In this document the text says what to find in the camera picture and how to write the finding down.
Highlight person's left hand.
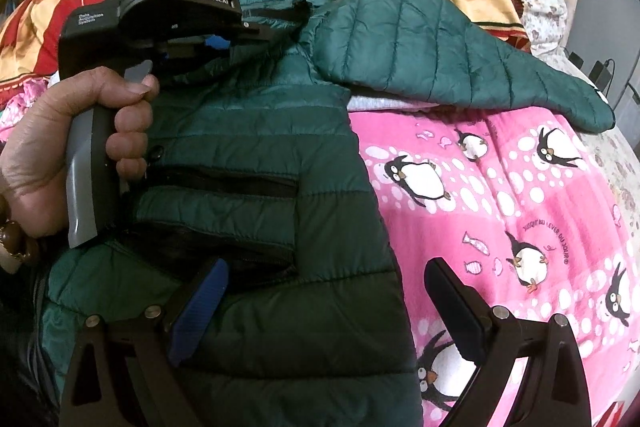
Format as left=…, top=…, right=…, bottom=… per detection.
left=0, top=68, right=161, bottom=240

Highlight light grey fleece garment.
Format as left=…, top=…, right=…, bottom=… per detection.
left=347, top=94, right=436, bottom=114

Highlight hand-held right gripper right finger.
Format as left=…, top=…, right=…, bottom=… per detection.
left=423, top=258, right=592, bottom=427

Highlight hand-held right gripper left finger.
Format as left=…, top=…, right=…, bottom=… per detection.
left=59, top=257, right=231, bottom=427

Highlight pink penguin print blanket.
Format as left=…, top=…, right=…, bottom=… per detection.
left=350, top=104, right=636, bottom=427

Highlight brown bead bracelet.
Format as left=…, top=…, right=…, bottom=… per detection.
left=0, top=218, right=40, bottom=275

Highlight grey panel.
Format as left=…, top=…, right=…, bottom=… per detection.
left=575, top=0, right=640, bottom=108

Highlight green puffer jacket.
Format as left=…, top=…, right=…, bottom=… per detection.
left=37, top=0, right=616, bottom=427

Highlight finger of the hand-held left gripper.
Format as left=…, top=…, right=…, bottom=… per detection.
left=240, top=1, right=312, bottom=45

